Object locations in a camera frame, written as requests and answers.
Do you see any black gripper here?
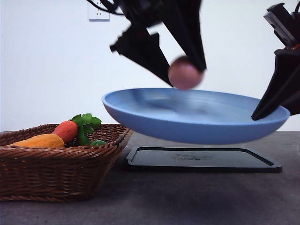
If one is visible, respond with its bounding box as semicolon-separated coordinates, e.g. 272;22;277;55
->
251;2;300;120
110;0;207;86

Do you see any brown egg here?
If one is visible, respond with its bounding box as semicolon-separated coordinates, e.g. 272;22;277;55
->
168;56;205;90

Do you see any blue round plate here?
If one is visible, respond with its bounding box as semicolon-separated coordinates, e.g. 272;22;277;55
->
102;88;290;144

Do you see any brown woven wicker basket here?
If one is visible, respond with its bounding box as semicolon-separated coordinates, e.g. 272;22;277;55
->
0;123;131;203

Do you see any black rectangular tray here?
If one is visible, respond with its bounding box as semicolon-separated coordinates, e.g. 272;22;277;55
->
126;146;283;173

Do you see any green toy leafy vegetable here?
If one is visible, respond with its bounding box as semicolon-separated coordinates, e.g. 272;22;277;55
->
70;113;102;145

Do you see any green toy lime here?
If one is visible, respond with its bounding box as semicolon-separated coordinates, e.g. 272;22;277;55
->
91;140;107;146

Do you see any orange toy carrot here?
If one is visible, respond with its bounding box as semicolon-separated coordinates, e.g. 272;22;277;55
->
52;120;78;143

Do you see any white wall power socket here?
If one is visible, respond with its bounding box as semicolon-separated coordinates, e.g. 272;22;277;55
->
89;0;110;22

